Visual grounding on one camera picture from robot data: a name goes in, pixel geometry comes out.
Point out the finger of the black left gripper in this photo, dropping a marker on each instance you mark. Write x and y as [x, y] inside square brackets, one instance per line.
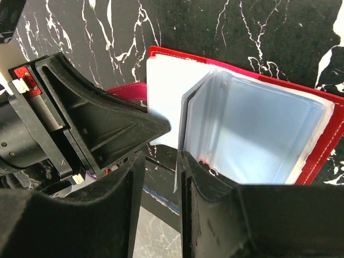
[105, 128]

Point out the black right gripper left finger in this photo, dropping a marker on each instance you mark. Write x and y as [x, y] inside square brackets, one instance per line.
[99, 220]

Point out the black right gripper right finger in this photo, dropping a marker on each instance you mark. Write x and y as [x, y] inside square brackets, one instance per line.
[220, 218]

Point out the red leather card holder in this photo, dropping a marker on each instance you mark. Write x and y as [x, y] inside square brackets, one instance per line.
[248, 127]

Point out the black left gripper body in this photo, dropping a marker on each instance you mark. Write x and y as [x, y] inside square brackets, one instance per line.
[54, 105]

